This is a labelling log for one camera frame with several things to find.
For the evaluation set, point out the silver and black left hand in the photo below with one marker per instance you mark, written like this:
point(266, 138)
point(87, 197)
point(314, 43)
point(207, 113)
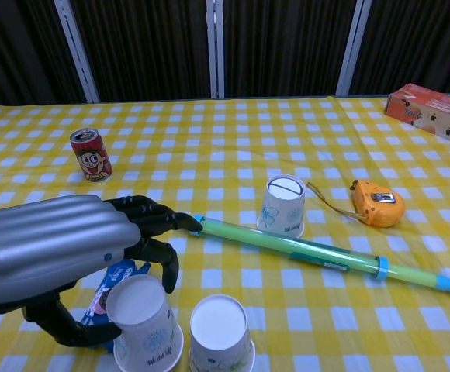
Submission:
point(46, 236)

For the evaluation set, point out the blue cookie packet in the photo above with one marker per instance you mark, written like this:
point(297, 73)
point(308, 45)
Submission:
point(121, 271)

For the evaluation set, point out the white paper cup blue print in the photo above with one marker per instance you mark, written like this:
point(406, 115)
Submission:
point(143, 310)

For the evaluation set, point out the white paper cup green flower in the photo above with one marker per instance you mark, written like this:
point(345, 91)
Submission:
point(217, 329)

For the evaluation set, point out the white paper cup black-lined base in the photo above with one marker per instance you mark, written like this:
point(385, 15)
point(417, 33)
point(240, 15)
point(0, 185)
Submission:
point(283, 209)

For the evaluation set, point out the red cartoon drink can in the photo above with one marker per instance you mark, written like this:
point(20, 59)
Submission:
point(93, 159)

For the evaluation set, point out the yellow checkered tablecloth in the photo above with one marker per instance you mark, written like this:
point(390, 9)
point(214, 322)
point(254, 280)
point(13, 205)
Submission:
point(225, 135)

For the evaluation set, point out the black pleated curtain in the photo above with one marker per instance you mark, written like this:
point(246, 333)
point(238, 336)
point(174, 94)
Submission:
point(151, 46)

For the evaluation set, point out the green and blue water squirter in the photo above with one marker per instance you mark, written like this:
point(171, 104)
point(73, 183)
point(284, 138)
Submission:
point(287, 244)

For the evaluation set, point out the orange tape measure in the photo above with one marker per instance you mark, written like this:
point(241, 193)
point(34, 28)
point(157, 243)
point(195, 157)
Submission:
point(380, 209)

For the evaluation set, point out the orange cardboard box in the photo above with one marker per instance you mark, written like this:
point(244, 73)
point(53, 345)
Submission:
point(430, 112)

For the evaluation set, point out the white metal post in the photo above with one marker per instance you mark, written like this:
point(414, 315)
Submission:
point(215, 46)
point(351, 46)
point(78, 54)

